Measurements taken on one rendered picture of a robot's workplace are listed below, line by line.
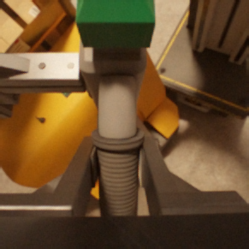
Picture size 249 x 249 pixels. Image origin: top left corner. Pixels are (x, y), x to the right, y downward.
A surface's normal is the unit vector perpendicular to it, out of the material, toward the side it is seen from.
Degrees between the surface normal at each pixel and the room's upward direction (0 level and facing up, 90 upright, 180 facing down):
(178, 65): 0
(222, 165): 0
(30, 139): 0
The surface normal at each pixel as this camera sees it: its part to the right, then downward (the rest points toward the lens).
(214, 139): -0.25, -0.22
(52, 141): 0.32, 0.29
